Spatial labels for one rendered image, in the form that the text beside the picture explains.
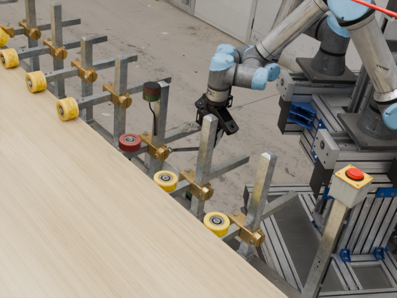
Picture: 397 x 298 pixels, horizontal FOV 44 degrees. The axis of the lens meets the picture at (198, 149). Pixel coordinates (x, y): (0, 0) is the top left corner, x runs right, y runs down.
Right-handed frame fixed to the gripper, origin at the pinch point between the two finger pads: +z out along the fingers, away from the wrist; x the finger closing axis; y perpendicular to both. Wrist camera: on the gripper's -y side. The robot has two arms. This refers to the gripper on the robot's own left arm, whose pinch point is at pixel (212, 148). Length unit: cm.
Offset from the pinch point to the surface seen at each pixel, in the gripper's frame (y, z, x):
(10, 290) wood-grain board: -16, 2, 84
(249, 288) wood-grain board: -51, 2, 34
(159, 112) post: 16.9, -10.5, 12.6
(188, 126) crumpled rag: 21.7, 5.1, -7.3
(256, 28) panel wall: 199, 72, -259
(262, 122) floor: 96, 93, -159
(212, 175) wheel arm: -4.1, 8.7, 2.4
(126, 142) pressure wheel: 21.2, 1.2, 23.1
